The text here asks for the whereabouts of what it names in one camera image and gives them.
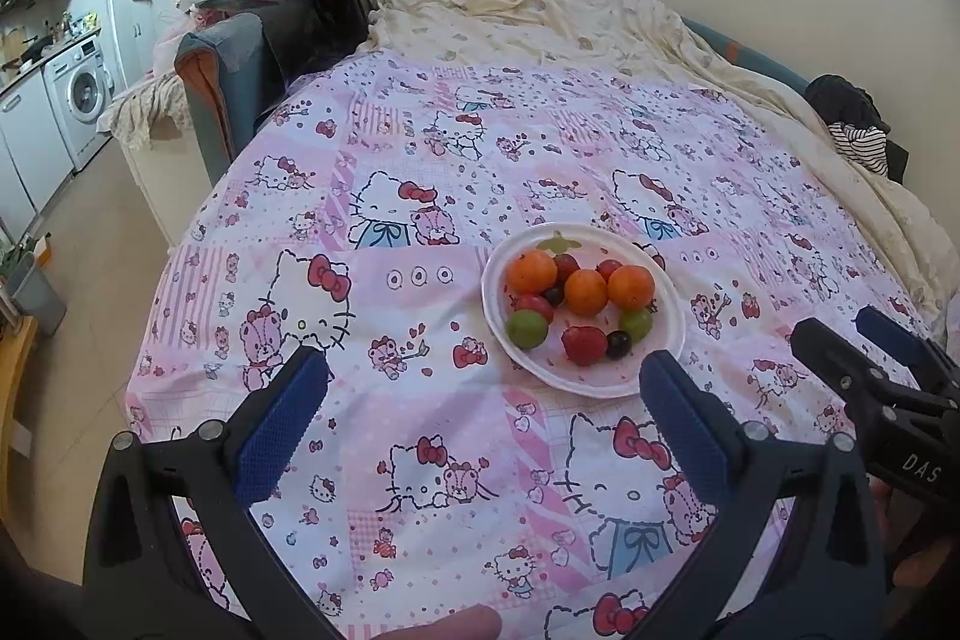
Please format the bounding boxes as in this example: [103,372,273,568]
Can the orange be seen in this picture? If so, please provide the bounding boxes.
[607,264,656,310]
[564,269,609,316]
[507,250,558,295]

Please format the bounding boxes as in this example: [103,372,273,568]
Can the grey bin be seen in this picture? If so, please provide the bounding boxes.
[4,250,68,337]

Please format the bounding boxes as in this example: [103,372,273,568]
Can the person's left hand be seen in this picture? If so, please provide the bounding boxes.
[367,606,503,640]

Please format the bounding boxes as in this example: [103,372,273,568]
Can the person's right hand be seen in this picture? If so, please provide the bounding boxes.
[870,481,960,611]

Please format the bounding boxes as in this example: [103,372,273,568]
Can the white washing machine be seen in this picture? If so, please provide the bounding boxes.
[41,34,117,170]

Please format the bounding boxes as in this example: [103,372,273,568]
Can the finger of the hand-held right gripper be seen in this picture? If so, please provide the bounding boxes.
[856,305,960,390]
[791,317,925,420]

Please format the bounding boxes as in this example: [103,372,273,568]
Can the pink cartoon printed blanket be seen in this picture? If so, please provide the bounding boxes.
[124,47,938,640]

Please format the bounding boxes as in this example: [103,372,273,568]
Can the pale pink plate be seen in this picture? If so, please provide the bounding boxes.
[481,223,686,399]

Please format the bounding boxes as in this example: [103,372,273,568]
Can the teal mattress edge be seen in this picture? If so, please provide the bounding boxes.
[679,16,815,101]

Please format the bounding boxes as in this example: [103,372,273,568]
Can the striped garment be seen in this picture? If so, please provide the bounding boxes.
[829,122,893,175]

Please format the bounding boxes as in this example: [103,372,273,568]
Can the blue-grey sofa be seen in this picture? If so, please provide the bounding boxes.
[174,6,301,184]

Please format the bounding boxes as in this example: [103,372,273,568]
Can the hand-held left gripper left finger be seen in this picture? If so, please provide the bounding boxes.
[81,345,338,640]

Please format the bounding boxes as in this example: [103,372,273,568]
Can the cream quilt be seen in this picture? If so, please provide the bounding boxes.
[367,0,960,341]

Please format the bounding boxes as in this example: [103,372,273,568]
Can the black clothing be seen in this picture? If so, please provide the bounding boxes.
[806,74,910,180]

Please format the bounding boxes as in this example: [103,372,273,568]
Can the tall white cabinet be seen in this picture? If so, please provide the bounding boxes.
[64,0,162,94]

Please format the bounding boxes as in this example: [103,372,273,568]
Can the white kitchen cabinet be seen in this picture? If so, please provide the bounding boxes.
[0,70,76,236]

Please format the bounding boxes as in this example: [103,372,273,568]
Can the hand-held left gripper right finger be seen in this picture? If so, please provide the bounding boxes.
[637,351,890,640]

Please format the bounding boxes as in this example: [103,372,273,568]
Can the wooden furniture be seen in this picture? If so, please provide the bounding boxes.
[0,314,40,506]

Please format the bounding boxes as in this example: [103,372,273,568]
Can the cream lace cloth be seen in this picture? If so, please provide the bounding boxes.
[97,74,196,154]

